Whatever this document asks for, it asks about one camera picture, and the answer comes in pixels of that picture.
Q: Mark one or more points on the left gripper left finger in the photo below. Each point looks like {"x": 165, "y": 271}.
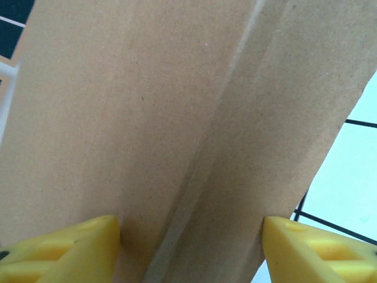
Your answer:
{"x": 59, "y": 253}

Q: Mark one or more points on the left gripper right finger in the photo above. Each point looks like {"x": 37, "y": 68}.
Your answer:
{"x": 324, "y": 256}

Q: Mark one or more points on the brown cardboard box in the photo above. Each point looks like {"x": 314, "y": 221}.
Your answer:
{"x": 147, "y": 118}

